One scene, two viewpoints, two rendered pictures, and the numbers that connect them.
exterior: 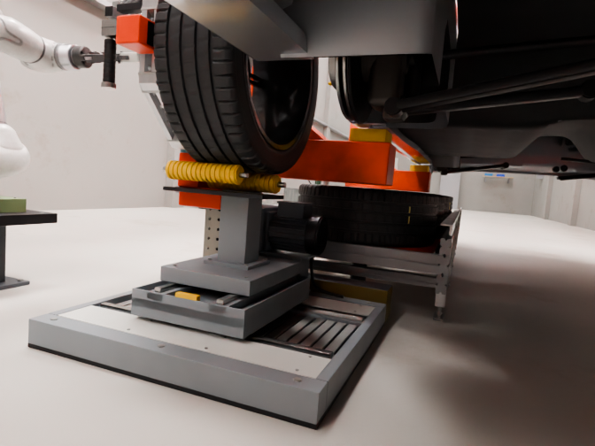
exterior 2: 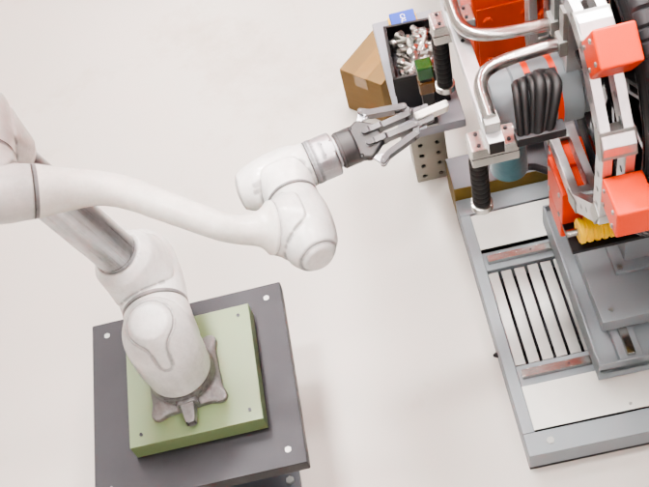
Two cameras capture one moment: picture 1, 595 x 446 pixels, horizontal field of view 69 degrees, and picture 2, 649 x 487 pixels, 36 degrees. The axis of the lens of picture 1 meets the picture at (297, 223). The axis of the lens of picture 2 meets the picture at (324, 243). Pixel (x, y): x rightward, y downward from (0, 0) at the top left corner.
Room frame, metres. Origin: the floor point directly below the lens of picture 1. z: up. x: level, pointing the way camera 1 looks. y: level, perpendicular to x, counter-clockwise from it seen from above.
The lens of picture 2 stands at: (0.34, 1.23, 2.35)
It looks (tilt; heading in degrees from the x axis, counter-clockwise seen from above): 53 degrees down; 345
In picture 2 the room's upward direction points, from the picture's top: 18 degrees counter-clockwise
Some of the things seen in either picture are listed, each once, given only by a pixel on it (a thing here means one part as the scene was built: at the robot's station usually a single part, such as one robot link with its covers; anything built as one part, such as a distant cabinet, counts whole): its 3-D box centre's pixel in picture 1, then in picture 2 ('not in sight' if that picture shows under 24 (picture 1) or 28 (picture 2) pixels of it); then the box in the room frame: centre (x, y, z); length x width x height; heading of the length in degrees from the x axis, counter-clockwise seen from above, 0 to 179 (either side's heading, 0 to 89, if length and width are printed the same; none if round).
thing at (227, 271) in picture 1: (239, 234); (639, 220); (1.40, 0.18, 0.32); 0.40 x 0.30 x 0.28; 159
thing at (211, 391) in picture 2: not in sight; (183, 381); (1.63, 1.32, 0.38); 0.22 x 0.18 x 0.06; 165
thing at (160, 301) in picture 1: (231, 293); (638, 272); (1.38, 0.19, 0.13); 0.50 x 0.36 x 0.10; 159
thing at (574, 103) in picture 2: not in sight; (539, 92); (1.49, 0.41, 0.85); 0.21 x 0.14 x 0.14; 69
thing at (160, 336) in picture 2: not in sight; (162, 341); (1.66, 1.31, 0.52); 0.18 x 0.16 x 0.22; 168
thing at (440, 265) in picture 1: (388, 245); not in sight; (2.95, -0.63, 0.13); 2.47 x 0.85 x 0.27; 159
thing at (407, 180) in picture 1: (397, 169); not in sight; (3.61, -0.79, 0.69); 0.52 x 0.17 x 0.35; 69
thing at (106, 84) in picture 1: (109, 63); (479, 182); (1.39, 0.62, 0.83); 0.04 x 0.04 x 0.16
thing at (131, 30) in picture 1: (139, 34); (628, 204); (1.17, 0.45, 0.85); 0.09 x 0.08 x 0.07; 159
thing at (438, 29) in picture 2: not in sight; (452, 24); (1.70, 0.47, 0.93); 0.09 x 0.05 x 0.05; 69
